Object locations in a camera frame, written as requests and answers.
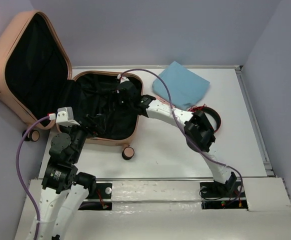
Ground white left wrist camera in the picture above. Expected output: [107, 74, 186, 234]
[55, 106, 80, 127]

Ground pink hard-shell suitcase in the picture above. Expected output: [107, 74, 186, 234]
[0, 10, 143, 160]

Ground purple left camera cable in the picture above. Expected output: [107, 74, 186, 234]
[15, 113, 57, 240]

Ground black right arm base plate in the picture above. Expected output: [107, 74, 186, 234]
[199, 181, 248, 210]

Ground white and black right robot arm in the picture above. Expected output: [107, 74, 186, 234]
[116, 77, 237, 196]

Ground red and black headphones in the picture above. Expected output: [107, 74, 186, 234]
[187, 104, 222, 133]

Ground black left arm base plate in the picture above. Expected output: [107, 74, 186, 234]
[79, 182, 113, 211]

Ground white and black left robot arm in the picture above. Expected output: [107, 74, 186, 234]
[26, 110, 97, 240]

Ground light blue cloth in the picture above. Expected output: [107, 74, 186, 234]
[152, 61, 210, 110]

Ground purple camera cable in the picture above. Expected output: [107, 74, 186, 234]
[15, 113, 57, 240]
[117, 68, 244, 203]

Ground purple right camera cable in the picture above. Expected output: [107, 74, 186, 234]
[117, 68, 244, 203]

